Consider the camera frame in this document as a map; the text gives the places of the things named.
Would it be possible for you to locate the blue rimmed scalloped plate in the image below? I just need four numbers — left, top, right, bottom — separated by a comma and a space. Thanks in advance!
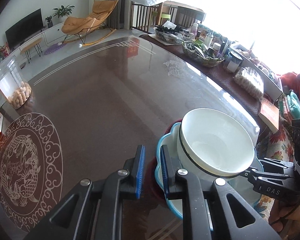
154, 122, 265, 220

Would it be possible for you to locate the white ribbed bowl black rim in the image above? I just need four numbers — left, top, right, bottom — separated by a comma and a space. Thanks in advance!
177, 127, 246, 181

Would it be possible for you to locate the person's right hand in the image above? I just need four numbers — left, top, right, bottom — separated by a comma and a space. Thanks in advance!
268, 200, 300, 237

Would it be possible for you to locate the red flower plate centre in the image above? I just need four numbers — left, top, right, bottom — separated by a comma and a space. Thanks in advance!
152, 122, 181, 202

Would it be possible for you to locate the blue floral white bowl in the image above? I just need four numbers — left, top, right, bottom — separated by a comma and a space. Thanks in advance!
177, 108, 255, 180

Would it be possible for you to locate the orange book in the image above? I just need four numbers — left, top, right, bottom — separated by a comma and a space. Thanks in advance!
258, 98, 280, 134

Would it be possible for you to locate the tray of eggs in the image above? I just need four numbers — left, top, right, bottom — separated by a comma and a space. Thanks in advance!
234, 67, 264, 101

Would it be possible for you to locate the white lidded canister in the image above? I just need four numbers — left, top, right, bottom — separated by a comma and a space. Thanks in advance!
224, 50, 243, 73

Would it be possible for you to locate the small wooden side table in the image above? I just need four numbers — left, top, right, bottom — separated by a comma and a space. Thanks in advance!
20, 37, 43, 63

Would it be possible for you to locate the orange rocking lounge chair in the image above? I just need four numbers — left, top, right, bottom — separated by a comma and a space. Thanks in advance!
59, 0, 119, 48

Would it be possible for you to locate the black flat television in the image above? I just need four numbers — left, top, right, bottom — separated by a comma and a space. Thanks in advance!
5, 9, 44, 50

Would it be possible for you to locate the green potted plant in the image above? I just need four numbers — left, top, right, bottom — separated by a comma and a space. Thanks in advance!
53, 5, 75, 22

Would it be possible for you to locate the wooden crib with pillow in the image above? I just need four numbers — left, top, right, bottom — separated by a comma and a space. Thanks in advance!
128, 0, 205, 33

